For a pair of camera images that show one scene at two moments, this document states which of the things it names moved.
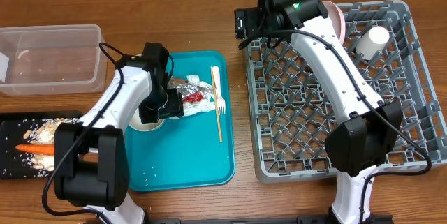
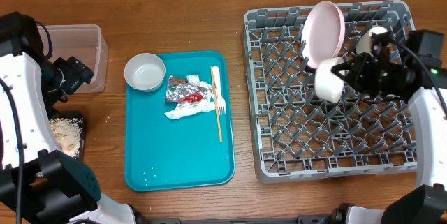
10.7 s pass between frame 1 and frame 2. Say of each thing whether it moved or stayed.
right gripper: moved
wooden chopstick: stayed
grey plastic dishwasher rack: stayed
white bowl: moved
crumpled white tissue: stayed
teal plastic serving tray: stayed
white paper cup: stayed
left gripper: moved
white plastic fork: stayed
